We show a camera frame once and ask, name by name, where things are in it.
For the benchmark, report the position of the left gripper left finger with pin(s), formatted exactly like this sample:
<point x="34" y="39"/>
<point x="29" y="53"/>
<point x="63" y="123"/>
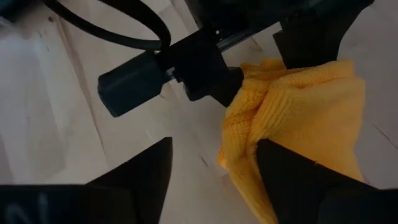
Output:
<point x="93" y="205"/>

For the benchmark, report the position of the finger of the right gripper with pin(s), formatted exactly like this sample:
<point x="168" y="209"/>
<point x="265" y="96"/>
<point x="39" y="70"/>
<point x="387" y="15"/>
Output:
<point x="311" y="43"/>
<point x="202" y="68"/>

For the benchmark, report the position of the orange microfiber towel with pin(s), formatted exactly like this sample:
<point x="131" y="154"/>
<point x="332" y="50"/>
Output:
<point x="311" y="109"/>

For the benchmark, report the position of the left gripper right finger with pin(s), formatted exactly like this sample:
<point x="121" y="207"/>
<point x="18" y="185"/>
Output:
<point x="311" y="199"/>

